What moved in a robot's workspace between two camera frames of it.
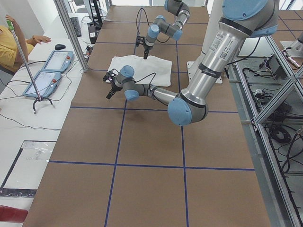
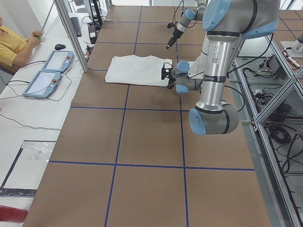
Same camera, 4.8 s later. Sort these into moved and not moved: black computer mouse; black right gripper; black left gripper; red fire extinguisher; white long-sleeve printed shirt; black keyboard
Moved: black right gripper; black left gripper
Not moved: black keyboard; white long-sleeve printed shirt; red fire extinguisher; black computer mouse
